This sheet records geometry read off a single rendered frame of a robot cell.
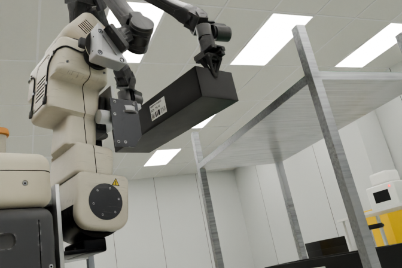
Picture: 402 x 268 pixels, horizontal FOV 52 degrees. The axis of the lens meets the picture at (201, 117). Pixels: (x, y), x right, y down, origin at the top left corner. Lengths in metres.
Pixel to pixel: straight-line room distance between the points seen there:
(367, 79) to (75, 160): 0.88
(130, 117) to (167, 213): 9.73
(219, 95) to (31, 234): 0.75
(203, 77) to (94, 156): 0.44
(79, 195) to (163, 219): 9.79
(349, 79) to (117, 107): 0.70
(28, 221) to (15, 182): 0.09
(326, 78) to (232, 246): 10.47
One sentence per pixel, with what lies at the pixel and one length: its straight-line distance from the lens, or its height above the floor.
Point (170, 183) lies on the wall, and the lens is 11.22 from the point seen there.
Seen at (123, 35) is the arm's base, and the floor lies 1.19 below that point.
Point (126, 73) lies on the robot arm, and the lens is 1.86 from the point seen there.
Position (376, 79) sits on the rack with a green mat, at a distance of 1.34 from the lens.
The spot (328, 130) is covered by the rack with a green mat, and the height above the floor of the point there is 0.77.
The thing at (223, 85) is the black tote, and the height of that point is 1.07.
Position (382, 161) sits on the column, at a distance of 7.36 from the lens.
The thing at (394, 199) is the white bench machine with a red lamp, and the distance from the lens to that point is 5.82.
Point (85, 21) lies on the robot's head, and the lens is 1.47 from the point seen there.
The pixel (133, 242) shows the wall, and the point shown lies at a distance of 10.69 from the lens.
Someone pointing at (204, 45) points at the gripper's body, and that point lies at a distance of 1.45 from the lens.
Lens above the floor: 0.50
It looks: 20 degrees up
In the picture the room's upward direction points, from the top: 11 degrees counter-clockwise
